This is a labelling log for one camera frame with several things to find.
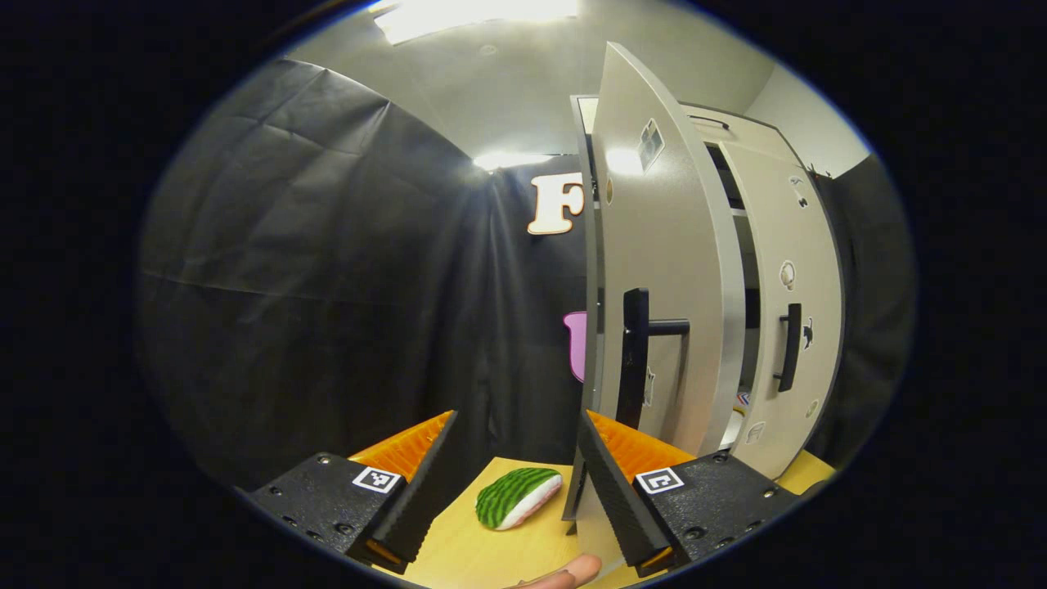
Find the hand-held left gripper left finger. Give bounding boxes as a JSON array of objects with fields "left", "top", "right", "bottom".
[{"left": 241, "top": 409, "right": 461, "bottom": 573}]

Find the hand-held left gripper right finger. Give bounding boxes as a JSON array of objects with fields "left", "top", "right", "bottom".
[{"left": 575, "top": 409, "right": 798, "bottom": 578}]

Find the white cabinet door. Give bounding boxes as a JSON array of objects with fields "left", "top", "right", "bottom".
[
  {"left": 718, "top": 141, "right": 845, "bottom": 481},
  {"left": 563, "top": 41, "right": 747, "bottom": 583}
]

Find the white shoe cabinet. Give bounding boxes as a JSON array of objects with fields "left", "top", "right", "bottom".
[{"left": 570, "top": 94, "right": 847, "bottom": 483}]

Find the beige cabinet drawer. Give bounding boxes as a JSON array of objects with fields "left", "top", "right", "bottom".
[{"left": 683, "top": 102, "right": 807, "bottom": 169}]

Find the green watermelon slice toy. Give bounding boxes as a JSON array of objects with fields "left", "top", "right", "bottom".
[{"left": 475, "top": 467, "right": 564, "bottom": 531}]

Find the black backdrop cloth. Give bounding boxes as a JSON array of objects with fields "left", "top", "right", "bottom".
[{"left": 135, "top": 57, "right": 917, "bottom": 492}]

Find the ceiling light panel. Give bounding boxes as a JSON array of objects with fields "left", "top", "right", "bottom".
[{"left": 372, "top": 0, "right": 580, "bottom": 46}]

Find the black right door handle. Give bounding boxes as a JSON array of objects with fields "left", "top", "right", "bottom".
[{"left": 773, "top": 303, "right": 804, "bottom": 393}]

